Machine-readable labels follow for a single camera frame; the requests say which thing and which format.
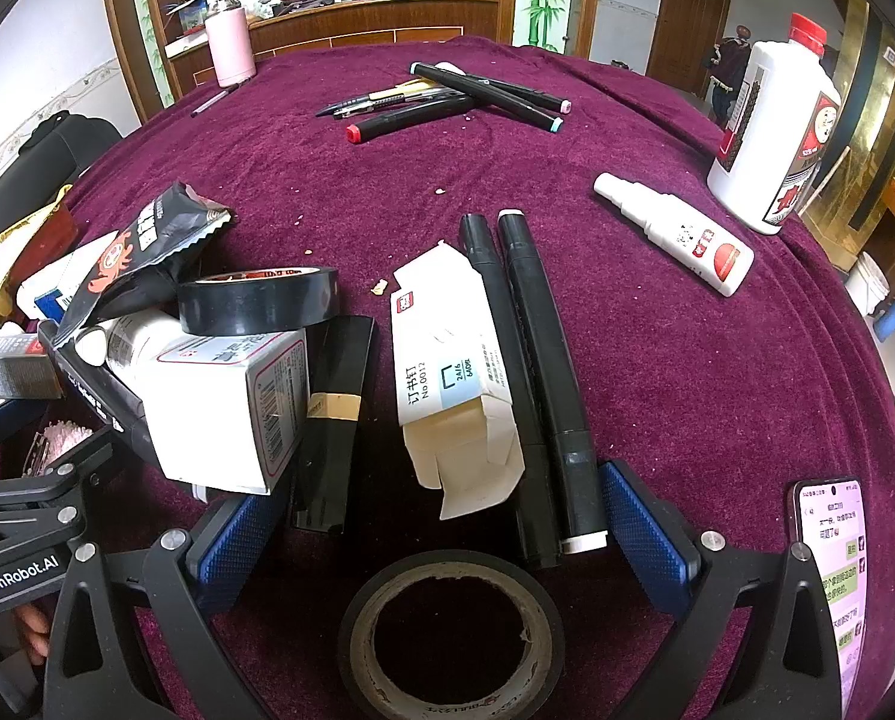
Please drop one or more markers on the black snack packet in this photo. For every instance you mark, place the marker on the black snack packet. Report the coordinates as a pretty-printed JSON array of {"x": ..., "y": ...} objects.
[{"x": 147, "y": 247}]

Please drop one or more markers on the large white bottle red cap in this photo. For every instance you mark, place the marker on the large white bottle red cap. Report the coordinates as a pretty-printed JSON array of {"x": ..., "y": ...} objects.
[{"x": 770, "y": 135}]

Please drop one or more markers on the blue plastic container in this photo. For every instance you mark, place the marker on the blue plastic container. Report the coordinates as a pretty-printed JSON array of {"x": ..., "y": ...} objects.
[{"x": 890, "y": 319}]

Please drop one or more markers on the dark grey pen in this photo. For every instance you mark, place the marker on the dark grey pen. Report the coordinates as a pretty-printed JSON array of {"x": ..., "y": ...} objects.
[{"x": 215, "y": 100}]

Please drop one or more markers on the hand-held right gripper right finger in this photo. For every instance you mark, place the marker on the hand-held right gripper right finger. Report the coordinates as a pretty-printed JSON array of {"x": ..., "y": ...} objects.
[{"x": 642, "y": 540}]

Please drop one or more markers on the black leather sofa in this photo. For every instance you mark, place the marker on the black leather sofa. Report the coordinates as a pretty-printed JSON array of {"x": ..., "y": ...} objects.
[{"x": 50, "y": 157}]

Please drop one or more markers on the small white carton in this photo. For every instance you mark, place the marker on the small white carton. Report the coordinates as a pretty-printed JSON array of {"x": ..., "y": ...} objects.
[{"x": 50, "y": 292}]

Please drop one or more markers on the black tape roll beige core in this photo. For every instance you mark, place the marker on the black tape roll beige core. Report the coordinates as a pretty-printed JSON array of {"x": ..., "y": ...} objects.
[{"x": 455, "y": 568}]

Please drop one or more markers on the dark printed box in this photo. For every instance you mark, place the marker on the dark printed box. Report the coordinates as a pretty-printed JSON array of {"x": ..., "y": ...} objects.
[{"x": 200, "y": 0}]

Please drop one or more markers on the black box gold band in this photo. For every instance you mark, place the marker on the black box gold band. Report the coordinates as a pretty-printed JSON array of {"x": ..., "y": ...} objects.
[{"x": 339, "y": 367}]

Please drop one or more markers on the white and blue staple box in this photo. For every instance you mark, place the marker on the white and blue staple box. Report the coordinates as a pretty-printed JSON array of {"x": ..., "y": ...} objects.
[{"x": 440, "y": 360}]

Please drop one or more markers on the black marker white script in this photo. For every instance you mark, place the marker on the black marker white script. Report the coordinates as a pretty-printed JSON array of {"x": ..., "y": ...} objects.
[{"x": 95, "y": 397}]

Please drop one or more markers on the yellow black pen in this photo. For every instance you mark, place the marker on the yellow black pen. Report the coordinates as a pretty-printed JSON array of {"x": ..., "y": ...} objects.
[{"x": 399, "y": 92}]

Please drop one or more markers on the white pill bottle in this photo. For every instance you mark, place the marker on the white pill bottle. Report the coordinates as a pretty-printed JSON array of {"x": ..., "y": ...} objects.
[{"x": 129, "y": 341}]

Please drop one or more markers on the person's left hand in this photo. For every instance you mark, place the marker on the person's left hand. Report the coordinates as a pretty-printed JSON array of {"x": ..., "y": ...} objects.
[{"x": 33, "y": 626}]

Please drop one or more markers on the white bucket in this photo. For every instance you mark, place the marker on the white bucket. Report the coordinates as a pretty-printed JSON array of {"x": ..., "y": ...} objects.
[{"x": 867, "y": 281}]

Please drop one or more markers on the small white spray bottle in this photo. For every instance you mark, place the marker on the small white spray bottle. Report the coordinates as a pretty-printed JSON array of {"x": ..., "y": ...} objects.
[{"x": 680, "y": 236}]

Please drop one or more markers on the smartphone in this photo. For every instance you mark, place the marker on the smartphone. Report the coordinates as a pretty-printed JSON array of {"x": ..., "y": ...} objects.
[{"x": 837, "y": 540}]

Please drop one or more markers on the gold rimmed gift box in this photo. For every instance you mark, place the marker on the gold rimmed gift box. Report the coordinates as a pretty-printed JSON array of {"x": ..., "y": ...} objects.
[{"x": 5, "y": 262}]

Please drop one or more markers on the pink thermos bottle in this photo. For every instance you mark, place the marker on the pink thermos bottle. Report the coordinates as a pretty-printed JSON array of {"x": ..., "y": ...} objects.
[{"x": 230, "y": 45}]

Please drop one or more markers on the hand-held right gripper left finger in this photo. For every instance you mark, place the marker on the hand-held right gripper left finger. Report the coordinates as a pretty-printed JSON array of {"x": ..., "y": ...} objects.
[{"x": 230, "y": 547}]

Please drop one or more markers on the black marker red cap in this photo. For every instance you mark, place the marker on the black marker red cap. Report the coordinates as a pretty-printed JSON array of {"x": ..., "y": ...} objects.
[{"x": 410, "y": 120}]

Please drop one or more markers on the brown wooden door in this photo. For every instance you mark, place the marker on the brown wooden door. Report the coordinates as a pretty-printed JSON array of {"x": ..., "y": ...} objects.
[{"x": 691, "y": 15}]

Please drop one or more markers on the black tape roll red core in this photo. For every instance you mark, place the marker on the black tape roll red core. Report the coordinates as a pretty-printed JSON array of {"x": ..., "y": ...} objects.
[{"x": 260, "y": 304}]

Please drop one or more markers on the gold trimmed doorway frame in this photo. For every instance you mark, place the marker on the gold trimmed doorway frame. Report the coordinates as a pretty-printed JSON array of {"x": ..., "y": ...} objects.
[{"x": 860, "y": 52}]

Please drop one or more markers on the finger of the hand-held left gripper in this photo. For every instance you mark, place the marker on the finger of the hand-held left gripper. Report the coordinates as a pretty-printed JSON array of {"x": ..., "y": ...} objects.
[
  {"x": 1, "y": 424},
  {"x": 80, "y": 461}
]

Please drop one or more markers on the black marker pink end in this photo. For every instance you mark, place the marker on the black marker pink end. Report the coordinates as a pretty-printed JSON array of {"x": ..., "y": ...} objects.
[{"x": 530, "y": 94}]

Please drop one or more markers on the pink fuzzy pouch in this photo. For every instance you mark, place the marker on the pink fuzzy pouch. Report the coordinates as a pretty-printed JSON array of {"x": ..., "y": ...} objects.
[{"x": 65, "y": 439}]

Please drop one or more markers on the purple velvet tablecloth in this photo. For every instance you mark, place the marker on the purple velvet tablecloth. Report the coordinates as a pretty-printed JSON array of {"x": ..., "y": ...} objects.
[{"x": 642, "y": 390}]

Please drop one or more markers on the white box with barcode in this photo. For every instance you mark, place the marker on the white box with barcode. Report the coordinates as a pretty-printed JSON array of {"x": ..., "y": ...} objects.
[{"x": 215, "y": 405}]

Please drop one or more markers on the wooden cabinet with mirror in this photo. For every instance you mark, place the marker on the wooden cabinet with mirror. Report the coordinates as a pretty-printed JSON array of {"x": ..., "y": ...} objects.
[{"x": 372, "y": 19}]

